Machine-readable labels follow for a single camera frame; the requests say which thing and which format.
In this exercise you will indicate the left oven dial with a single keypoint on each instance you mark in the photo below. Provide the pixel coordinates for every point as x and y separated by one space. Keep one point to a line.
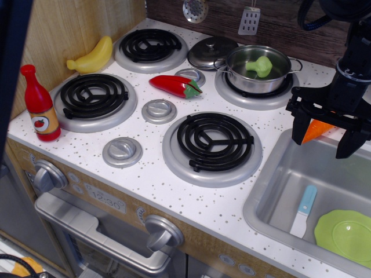
48 177

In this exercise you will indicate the stove burner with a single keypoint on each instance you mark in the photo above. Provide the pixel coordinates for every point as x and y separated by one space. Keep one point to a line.
257 102
150 51
93 102
212 150

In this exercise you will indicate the front right stove burner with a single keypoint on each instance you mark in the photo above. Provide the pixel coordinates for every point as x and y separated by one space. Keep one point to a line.
212 150

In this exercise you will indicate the oven dial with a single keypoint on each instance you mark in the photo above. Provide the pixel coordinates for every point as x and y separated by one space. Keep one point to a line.
162 233
48 177

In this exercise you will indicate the orange toy carrot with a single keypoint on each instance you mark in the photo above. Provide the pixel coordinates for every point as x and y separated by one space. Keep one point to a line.
315 129

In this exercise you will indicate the dark blue foreground post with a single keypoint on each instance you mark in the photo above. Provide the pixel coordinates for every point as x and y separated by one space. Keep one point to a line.
15 16

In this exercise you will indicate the green toy plate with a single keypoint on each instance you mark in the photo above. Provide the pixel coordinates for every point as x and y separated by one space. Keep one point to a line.
345 233

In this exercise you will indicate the hanging steel spatula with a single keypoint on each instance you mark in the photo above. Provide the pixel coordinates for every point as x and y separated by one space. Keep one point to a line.
249 21

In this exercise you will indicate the silver toy sink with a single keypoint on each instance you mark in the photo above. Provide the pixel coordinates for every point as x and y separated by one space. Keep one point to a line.
342 184

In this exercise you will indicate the right oven dial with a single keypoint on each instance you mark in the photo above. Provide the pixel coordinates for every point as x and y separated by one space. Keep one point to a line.
162 233

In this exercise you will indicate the small steel pot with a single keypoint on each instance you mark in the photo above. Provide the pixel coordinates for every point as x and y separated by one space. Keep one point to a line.
234 65

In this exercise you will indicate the steel pot lid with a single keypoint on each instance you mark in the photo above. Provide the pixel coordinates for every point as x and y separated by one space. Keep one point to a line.
205 52

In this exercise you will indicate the blue handled toy knife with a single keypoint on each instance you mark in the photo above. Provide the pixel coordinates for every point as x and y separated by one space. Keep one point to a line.
299 225

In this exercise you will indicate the hanging slotted steel spoon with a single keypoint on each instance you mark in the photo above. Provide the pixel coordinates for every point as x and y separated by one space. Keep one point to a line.
195 11

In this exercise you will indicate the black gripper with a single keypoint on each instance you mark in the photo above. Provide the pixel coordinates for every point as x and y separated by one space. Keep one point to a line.
344 108

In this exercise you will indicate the back left stove burner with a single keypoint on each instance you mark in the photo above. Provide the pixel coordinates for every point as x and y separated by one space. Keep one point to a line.
150 51

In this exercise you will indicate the yellow toy banana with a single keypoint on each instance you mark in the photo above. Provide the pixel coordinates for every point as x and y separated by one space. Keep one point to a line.
95 60

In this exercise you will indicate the red toy ketchup bottle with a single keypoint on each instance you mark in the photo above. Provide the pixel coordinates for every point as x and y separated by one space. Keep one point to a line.
40 106

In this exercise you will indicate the silver top knob back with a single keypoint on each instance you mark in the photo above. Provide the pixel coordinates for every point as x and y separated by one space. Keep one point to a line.
194 74

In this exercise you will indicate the silver oven door handle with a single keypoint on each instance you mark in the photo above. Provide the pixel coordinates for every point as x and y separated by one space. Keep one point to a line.
93 249

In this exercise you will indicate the yellow object with black cable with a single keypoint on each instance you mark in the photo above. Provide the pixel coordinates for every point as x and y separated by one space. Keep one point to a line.
24 267

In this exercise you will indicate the silver top knob middle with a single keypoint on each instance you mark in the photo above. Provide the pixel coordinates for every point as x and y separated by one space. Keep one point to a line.
159 111

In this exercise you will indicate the silver top knob front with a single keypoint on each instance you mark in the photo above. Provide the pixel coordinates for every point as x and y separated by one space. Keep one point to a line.
122 152

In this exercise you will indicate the red toy chili pepper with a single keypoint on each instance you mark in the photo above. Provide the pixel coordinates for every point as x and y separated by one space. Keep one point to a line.
176 85

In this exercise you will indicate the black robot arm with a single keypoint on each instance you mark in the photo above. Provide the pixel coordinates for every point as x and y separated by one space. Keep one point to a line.
353 69

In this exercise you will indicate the green toy broccoli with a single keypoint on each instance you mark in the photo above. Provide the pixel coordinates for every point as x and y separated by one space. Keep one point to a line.
262 66

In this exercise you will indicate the front left stove burner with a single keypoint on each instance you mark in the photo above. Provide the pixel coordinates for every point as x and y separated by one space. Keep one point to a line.
93 102

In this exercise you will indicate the back right stove burner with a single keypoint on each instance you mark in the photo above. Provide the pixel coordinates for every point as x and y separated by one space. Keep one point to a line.
257 102

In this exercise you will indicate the silver knob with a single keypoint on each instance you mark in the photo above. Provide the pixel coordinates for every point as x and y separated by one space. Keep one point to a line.
122 152
159 111
194 74

